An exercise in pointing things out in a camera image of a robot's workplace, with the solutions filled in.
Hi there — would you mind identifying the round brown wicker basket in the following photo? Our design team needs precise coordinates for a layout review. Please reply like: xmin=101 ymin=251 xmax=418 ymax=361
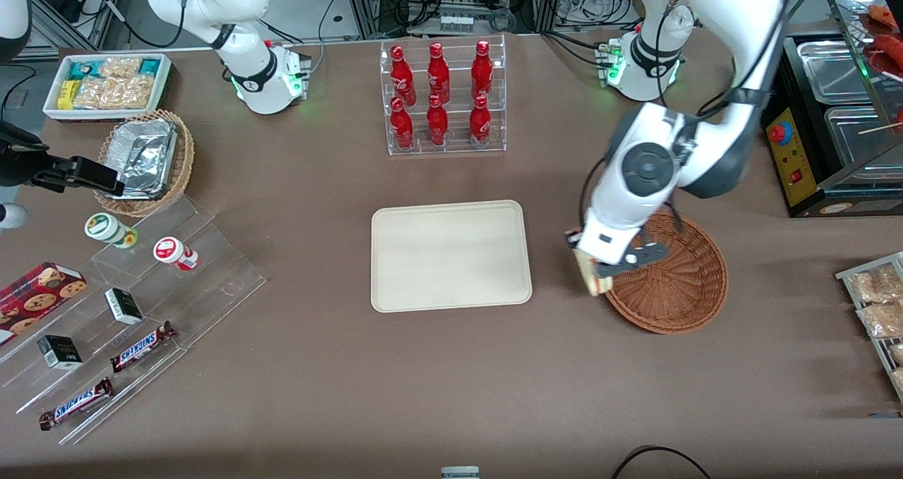
xmin=605 ymin=210 xmax=729 ymax=335

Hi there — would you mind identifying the black food warmer appliance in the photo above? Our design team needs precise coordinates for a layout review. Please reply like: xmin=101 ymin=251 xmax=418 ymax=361
xmin=762 ymin=0 xmax=903 ymax=219

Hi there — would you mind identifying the triangular sandwich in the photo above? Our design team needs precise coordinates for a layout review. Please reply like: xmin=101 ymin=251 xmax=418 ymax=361
xmin=573 ymin=248 xmax=612 ymax=297

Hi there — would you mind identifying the beige rectangular tray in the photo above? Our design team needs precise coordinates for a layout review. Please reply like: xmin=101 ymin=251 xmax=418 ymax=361
xmin=371 ymin=200 xmax=533 ymax=314

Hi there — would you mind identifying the green lid yoghurt cup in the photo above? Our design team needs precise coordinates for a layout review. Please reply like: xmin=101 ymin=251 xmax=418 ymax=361
xmin=85 ymin=213 xmax=139 ymax=249

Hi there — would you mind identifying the tray of packaged snacks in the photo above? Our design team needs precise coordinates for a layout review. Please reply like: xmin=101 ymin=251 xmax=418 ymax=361
xmin=835 ymin=252 xmax=903 ymax=404

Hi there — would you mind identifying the light wicker basket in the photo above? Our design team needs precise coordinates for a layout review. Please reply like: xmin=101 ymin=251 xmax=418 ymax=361
xmin=94 ymin=109 xmax=195 ymax=218

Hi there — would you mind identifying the aluminium foil tray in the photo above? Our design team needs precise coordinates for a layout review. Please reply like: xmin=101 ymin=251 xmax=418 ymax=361
xmin=102 ymin=119 xmax=178 ymax=200

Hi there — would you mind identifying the clear acrylic bottle rack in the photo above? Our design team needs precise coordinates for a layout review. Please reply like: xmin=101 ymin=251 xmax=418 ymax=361
xmin=380 ymin=33 xmax=507 ymax=157

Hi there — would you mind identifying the white rectangular snack bin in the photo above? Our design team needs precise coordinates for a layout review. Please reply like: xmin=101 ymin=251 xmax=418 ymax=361
xmin=42 ymin=53 xmax=173 ymax=121

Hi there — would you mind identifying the small black carton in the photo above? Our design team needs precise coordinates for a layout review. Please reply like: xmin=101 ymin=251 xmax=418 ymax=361
xmin=37 ymin=335 xmax=83 ymax=370
xmin=104 ymin=288 xmax=144 ymax=325

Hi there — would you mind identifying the red sausage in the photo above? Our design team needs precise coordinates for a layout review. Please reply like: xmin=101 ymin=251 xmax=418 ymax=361
xmin=867 ymin=3 xmax=903 ymax=34
xmin=871 ymin=33 xmax=903 ymax=79

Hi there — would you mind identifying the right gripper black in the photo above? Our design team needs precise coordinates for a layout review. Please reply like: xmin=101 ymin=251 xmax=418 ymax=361
xmin=0 ymin=123 xmax=125 ymax=198

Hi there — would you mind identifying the red lid yoghurt cup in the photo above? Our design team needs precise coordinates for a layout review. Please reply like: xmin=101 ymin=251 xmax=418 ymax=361
xmin=153 ymin=237 xmax=200 ymax=272

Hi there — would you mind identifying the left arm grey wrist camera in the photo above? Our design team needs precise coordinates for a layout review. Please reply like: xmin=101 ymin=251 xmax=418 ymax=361
xmin=595 ymin=241 xmax=669 ymax=279

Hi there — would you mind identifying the clear bag of crackers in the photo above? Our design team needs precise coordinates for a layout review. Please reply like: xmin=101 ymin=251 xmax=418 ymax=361
xmin=113 ymin=75 xmax=155 ymax=109
xmin=99 ymin=56 xmax=145 ymax=80
xmin=73 ymin=78 xmax=118 ymax=111

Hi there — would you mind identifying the black cable loop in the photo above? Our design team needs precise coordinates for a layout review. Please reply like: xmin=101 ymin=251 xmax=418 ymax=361
xmin=610 ymin=445 xmax=713 ymax=479

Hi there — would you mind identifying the red cookie box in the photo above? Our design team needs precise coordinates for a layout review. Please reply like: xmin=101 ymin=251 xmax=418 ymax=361
xmin=0 ymin=262 xmax=89 ymax=346

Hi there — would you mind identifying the clear acrylic stepped display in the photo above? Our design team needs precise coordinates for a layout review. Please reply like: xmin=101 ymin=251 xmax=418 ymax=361
xmin=0 ymin=195 xmax=267 ymax=446

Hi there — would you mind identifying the steel food pan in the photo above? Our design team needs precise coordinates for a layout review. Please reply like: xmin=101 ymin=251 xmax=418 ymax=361
xmin=823 ymin=104 xmax=903 ymax=174
xmin=796 ymin=39 xmax=873 ymax=107

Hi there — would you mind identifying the Snickers chocolate bar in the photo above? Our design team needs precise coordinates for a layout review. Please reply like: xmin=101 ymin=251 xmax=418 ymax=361
xmin=39 ymin=378 xmax=114 ymax=431
xmin=110 ymin=322 xmax=176 ymax=374

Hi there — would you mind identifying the red cola bottle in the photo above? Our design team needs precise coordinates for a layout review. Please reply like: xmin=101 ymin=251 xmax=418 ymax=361
xmin=428 ymin=42 xmax=451 ymax=106
xmin=426 ymin=94 xmax=449 ymax=147
xmin=390 ymin=97 xmax=415 ymax=151
xmin=471 ymin=40 xmax=494 ymax=102
xmin=469 ymin=94 xmax=492 ymax=148
xmin=390 ymin=44 xmax=417 ymax=107

